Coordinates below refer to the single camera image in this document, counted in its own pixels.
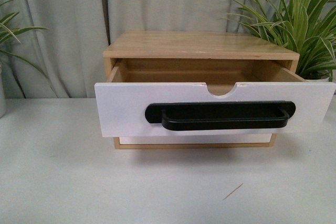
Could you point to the green spider plant left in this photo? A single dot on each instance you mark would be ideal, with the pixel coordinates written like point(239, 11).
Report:
point(8, 33)

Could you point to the white plant pot right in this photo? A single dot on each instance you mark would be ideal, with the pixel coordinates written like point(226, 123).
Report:
point(322, 79)

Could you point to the black drawer handle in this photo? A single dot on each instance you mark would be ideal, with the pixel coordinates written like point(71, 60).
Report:
point(237, 115)

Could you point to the wooden drawer cabinet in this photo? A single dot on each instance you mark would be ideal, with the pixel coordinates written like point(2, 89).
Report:
point(184, 45)

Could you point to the green spider plant right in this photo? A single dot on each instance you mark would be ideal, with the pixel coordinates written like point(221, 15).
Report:
point(306, 27)

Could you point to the white drawer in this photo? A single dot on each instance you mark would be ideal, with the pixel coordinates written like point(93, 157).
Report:
point(134, 84)
point(198, 139)

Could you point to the grey curtain backdrop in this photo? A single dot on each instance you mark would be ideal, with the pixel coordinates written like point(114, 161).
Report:
point(64, 56)

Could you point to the green spider plant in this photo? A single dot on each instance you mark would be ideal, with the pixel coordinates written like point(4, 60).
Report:
point(8, 33)
point(306, 27)

